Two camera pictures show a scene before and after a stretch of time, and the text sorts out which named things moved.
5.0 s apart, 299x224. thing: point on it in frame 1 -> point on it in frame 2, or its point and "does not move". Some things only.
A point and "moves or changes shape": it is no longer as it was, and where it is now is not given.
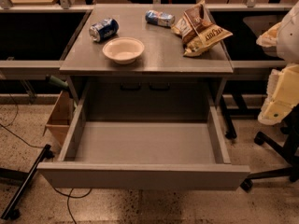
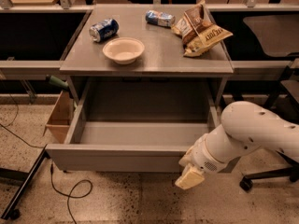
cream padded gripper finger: [269, 38] -> [200, 156]
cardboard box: [58, 125] does not move
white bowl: [123, 49] does not move
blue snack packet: [158, 18] does not move
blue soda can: [104, 30] does not move
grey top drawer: [146, 141] moves or changes shape
